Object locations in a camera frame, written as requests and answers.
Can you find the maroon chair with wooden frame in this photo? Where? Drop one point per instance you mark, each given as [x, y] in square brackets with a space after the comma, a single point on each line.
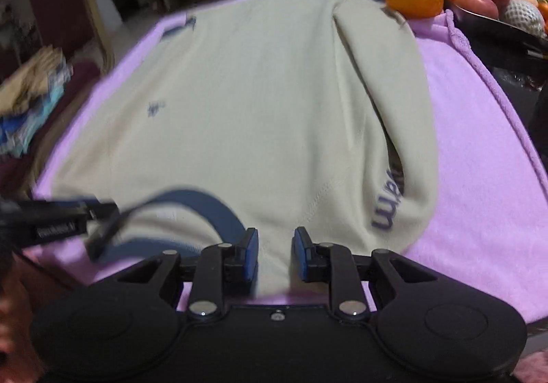
[60, 2]

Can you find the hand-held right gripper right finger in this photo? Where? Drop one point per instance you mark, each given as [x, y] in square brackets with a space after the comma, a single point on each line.
[301, 256]

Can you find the purple blanket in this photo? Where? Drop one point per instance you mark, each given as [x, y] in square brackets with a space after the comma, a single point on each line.
[475, 194]

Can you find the cream shirt with navy collar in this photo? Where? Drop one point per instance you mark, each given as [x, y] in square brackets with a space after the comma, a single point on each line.
[257, 109]

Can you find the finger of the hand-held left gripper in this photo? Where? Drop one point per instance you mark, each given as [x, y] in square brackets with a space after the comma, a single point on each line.
[105, 233]

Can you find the small orange fruit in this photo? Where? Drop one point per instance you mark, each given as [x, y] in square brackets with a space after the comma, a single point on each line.
[543, 17]

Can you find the black fruit tray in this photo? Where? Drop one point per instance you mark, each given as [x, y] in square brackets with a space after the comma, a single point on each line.
[492, 34]

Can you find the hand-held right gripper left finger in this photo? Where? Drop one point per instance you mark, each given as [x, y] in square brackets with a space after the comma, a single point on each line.
[251, 252]

